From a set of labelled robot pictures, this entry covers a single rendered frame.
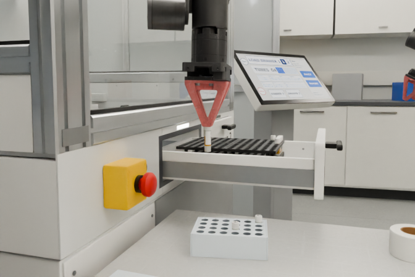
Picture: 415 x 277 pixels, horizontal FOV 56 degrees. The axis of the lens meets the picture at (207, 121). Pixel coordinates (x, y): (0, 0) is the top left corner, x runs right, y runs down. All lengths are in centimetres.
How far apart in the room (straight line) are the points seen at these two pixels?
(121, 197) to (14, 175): 16
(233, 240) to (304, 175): 22
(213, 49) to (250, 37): 191
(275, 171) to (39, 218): 44
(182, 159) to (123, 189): 24
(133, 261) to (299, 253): 27
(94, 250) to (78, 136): 19
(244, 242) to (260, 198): 130
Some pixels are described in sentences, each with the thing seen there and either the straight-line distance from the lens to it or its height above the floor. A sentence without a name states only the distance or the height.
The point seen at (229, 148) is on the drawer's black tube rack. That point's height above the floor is 90.
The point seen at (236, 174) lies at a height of 86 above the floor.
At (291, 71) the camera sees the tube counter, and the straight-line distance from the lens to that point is 194.
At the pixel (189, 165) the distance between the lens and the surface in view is 83.
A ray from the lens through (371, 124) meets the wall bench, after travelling 382.
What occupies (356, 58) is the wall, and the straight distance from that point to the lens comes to 450.
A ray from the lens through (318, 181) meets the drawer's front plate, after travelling 77.
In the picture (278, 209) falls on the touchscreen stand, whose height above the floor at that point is 45.
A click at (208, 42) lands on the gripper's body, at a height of 110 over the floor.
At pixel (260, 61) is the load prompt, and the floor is 115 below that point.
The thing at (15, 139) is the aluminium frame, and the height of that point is 96.
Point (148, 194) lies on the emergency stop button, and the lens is 64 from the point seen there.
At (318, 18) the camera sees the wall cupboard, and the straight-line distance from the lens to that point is 416.
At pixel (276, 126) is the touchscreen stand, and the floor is 85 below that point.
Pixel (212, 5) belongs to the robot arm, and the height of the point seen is 116.
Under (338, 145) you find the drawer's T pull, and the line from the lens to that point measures 87.
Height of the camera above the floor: 103
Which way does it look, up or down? 5 degrees down
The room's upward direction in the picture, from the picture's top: straight up
